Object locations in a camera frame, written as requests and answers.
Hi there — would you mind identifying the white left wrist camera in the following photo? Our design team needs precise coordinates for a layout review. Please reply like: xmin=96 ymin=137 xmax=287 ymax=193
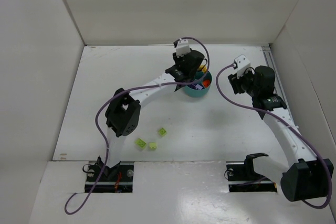
xmin=174 ymin=38 xmax=191 ymax=58

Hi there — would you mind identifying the aluminium rail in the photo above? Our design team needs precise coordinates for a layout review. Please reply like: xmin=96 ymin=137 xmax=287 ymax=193
xmin=261 ymin=46 xmax=292 ymax=119

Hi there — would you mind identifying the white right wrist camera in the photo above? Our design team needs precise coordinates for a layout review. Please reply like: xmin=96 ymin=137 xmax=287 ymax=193
xmin=234 ymin=55 xmax=250 ymax=79

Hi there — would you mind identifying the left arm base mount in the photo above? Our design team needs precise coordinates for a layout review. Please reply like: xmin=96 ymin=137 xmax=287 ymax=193
xmin=82 ymin=157 xmax=134 ymax=194

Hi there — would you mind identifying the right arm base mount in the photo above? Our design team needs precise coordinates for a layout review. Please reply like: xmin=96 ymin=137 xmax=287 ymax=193
xmin=224 ymin=153 xmax=277 ymax=193

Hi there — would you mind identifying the pale yellow lego brick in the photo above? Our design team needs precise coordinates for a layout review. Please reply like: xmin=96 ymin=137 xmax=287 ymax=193
xmin=149 ymin=142 xmax=157 ymax=151

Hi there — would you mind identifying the yellow orange lego brick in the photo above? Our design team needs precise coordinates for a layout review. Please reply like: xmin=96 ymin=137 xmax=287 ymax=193
xmin=198 ymin=65 xmax=207 ymax=73

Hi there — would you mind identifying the lime green lego brick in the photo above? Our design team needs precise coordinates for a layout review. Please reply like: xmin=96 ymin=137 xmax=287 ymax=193
xmin=134 ymin=138 xmax=147 ymax=150

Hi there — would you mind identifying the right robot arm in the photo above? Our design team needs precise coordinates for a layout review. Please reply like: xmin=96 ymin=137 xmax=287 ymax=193
xmin=228 ymin=63 xmax=334 ymax=209

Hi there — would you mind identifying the teal divided round container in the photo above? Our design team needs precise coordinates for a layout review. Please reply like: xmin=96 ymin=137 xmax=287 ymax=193
xmin=182 ymin=70 xmax=212 ymax=98

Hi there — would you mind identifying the purple printed lego tile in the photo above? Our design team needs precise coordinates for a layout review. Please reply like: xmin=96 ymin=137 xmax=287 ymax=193
xmin=190 ymin=84 xmax=204 ymax=90

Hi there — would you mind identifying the orange lego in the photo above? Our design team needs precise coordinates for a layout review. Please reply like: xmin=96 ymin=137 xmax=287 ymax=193
xmin=202 ymin=80 xmax=211 ymax=88

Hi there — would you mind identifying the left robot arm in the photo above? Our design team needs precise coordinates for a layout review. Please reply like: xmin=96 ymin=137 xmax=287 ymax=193
xmin=95 ymin=49 xmax=205 ymax=177

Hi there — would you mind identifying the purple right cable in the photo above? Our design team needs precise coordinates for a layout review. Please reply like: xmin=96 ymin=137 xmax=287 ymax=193
xmin=216 ymin=63 xmax=332 ymax=209

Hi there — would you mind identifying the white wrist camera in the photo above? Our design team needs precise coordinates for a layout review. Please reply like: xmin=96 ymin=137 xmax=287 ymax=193
xmin=174 ymin=38 xmax=191 ymax=58
xmin=234 ymin=55 xmax=250 ymax=79

